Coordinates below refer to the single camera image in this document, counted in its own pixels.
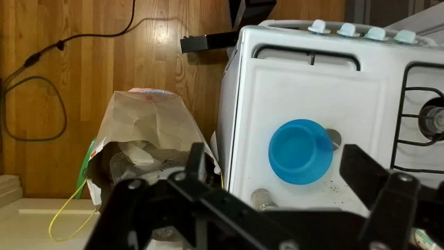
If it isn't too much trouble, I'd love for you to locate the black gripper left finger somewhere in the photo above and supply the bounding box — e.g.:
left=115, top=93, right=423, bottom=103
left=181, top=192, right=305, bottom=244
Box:
left=82, top=142, right=297, bottom=250

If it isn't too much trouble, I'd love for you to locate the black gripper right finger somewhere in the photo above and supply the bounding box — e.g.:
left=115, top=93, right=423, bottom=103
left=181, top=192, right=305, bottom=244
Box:
left=338, top=143, right=444, bottom=250

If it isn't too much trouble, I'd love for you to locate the green plastic item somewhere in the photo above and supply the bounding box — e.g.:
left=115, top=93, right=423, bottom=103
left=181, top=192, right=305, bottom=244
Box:
left=76, top=138, right=97, bottom=200

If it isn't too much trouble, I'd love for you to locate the black burner grate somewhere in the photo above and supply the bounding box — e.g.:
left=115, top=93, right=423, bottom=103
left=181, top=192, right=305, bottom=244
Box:
left=390, top=61, right=444, bottom=175

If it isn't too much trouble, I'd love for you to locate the large paper bag with trash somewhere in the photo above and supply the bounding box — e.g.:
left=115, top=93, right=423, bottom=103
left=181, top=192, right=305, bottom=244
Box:
left=84, top=88, right=225, bottom=207

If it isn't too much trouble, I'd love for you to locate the blue plastic bowl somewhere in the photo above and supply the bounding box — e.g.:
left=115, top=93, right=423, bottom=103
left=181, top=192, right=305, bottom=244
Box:
left=268, top=118, right=334, bottom=186

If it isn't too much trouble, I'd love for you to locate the white gas stove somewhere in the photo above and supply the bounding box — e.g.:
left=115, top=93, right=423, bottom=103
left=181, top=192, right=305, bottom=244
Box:
left=215, top=18, right=444, bottom=219

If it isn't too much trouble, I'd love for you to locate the white cutting board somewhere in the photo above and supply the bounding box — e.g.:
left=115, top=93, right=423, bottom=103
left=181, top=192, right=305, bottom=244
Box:
left=229, top=57, right=405, bottom=217

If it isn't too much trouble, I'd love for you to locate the white stove knob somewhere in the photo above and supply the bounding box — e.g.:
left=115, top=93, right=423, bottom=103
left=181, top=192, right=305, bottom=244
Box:
left=306, top=18, right=331, bottom=36
left=336, top=22, right=362, bottom=39
left=392, top=29, right=420, bottom=46
left=363, top=25, right=390, bottom=43

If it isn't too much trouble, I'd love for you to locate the yellow cord loop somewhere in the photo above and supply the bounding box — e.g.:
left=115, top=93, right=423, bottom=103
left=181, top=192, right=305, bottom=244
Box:
left=47, top=178, right=101, bottom=243

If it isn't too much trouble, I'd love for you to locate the black floor cable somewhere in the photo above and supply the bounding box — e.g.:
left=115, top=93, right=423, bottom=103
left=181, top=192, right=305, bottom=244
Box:
left=0, top=0, right=186, bottom=143

